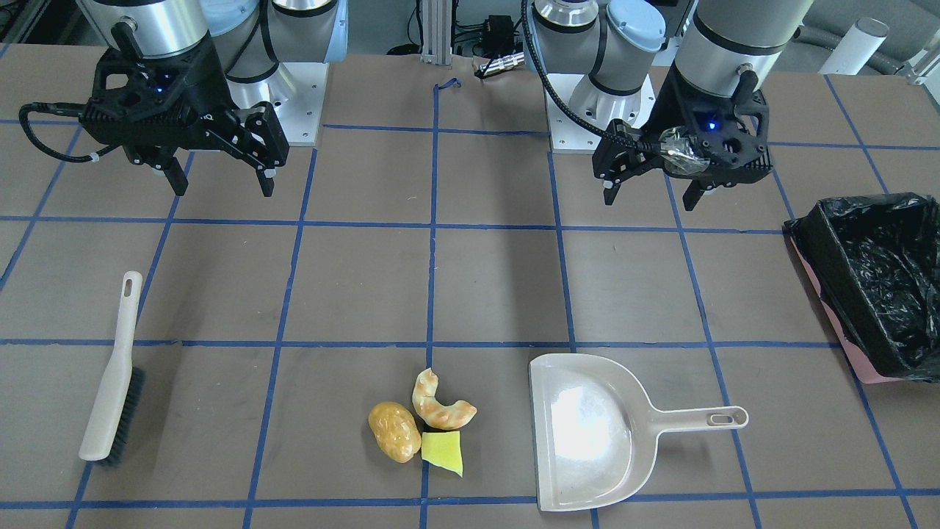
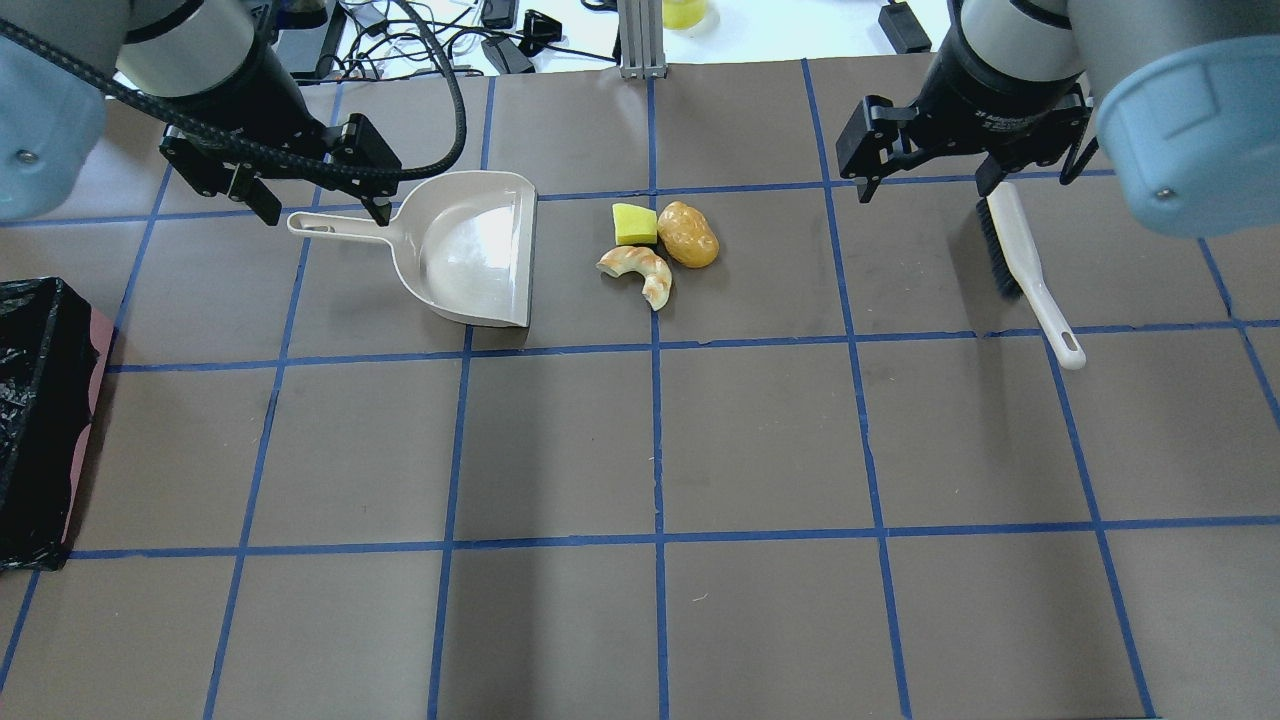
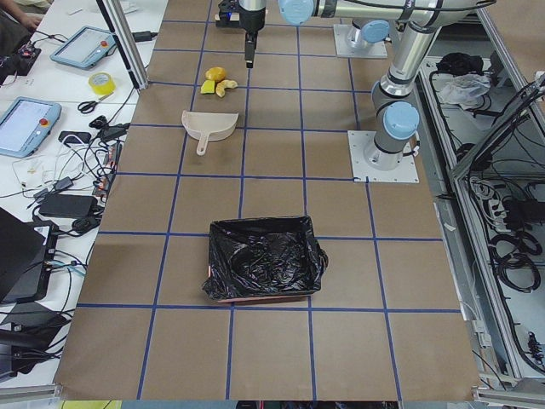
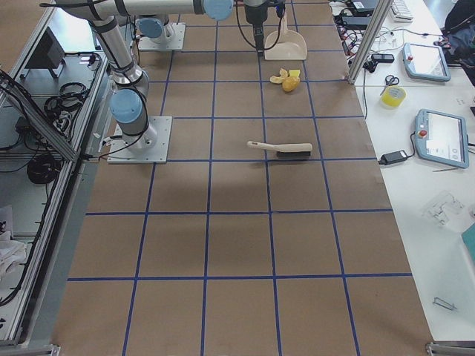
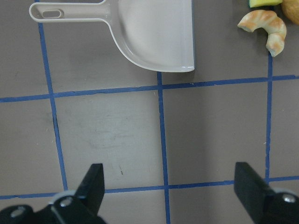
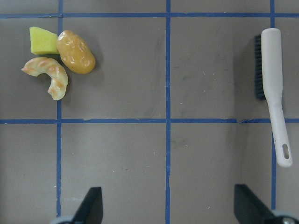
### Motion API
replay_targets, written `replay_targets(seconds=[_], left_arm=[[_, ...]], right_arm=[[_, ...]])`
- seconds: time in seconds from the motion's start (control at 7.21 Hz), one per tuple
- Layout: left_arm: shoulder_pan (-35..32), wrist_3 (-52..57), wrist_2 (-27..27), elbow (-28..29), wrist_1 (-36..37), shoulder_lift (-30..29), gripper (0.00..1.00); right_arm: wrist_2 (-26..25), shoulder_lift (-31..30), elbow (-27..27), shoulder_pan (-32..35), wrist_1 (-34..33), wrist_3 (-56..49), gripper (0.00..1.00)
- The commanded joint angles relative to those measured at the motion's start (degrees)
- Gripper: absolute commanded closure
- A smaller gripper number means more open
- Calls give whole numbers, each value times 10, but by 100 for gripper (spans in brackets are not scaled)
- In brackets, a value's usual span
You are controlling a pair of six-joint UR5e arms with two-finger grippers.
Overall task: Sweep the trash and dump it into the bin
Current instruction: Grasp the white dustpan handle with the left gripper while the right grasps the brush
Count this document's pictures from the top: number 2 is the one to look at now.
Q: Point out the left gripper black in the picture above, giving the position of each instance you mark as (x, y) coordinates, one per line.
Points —
(262, 98)

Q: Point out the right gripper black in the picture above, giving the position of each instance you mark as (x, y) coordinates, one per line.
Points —
(985, 105)

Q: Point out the white hand brush black bristles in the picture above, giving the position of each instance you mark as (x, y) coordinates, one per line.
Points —
(1018, 271)

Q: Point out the beige plastic dustpan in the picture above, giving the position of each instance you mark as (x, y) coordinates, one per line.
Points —
(461, 243)

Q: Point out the toy potato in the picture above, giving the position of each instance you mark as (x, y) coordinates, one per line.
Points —
(686, 235)

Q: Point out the toy croissant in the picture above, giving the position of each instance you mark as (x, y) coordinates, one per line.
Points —
(641, 260)

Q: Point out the yellow sponge piece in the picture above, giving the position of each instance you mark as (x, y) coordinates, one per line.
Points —
(634, 225)

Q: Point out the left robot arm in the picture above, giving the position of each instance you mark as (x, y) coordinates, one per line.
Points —
(58, 57)

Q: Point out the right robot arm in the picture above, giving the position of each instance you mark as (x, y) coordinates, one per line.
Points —
(1181, 96)

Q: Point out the bin with black bag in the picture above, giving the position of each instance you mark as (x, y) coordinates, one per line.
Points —
(54, 348)

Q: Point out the black power adapter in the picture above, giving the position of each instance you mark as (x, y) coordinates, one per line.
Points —
(903, 29)

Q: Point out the aluminium frame post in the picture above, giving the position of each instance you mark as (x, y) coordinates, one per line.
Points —
(642, 54)

